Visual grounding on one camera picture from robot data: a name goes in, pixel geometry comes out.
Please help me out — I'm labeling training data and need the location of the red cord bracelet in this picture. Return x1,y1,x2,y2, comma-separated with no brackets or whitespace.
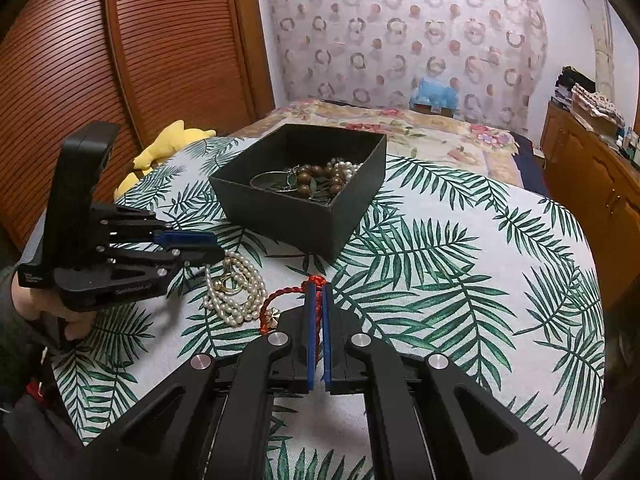
257,275,328,336

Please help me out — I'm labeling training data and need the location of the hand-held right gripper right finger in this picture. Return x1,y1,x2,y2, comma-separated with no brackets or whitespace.
322,284,583,480

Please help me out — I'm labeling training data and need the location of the black box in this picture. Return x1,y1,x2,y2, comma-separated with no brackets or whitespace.
207,123,388,261

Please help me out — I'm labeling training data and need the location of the small pearl bracelet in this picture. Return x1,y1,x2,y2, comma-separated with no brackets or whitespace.
325,157,363,181

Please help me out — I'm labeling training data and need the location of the long pearl necklace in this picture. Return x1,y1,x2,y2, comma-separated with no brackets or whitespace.
202,250,268,328

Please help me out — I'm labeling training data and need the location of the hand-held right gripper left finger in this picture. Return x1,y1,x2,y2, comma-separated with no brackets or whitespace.
82,282,321,480

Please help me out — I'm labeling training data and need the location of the pale green jade bangle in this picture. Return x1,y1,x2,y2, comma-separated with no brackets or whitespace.
251,170,297,193

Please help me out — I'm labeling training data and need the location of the yellow plush toy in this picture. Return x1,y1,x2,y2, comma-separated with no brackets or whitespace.
114,120,218,201

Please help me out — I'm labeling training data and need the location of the wooden cabinet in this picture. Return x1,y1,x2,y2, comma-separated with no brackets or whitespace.
540,100,640,271

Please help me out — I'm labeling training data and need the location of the person's left forearm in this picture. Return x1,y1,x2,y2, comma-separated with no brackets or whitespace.
0,265,66,411

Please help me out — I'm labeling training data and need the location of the black bag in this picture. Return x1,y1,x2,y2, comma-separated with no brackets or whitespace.
555,65,596,101

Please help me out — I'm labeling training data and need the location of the wooden louvred wardrobe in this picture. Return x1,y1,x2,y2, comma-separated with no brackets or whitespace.
0,0,276,256

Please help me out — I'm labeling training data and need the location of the person's left hand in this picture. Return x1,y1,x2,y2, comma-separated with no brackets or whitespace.
12,275,97,342

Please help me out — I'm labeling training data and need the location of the blue bag by curtain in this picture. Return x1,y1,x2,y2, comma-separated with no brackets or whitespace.
410,77,463,113

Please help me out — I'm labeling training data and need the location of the gold ring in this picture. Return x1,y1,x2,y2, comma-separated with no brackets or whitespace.
217,275,246,297

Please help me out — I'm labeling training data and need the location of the circle pattern curtain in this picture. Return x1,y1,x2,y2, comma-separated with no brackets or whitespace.
255,0,551,128

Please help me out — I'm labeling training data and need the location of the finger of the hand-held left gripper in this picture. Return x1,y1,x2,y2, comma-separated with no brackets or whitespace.
100,205,221,256
106,244,226,307

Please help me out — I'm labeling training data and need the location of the stack of folded cloths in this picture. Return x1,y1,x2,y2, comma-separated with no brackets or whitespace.
570,82,626,128

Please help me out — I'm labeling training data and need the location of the dark blue bedsheet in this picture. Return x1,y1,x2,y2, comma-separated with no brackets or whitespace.
510,130,551,196

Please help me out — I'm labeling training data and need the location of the floral blanket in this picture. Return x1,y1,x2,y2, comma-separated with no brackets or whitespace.
227,97,526,188

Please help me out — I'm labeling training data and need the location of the leaf print tablecloth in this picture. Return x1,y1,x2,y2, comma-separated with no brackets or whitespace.
50,135,608,480

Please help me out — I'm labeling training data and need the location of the beige tied curtain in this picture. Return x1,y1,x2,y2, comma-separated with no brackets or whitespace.
585,0,621,91

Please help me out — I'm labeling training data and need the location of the brown wooden bead bracelet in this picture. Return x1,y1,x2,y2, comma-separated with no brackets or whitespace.
292,162,351,200

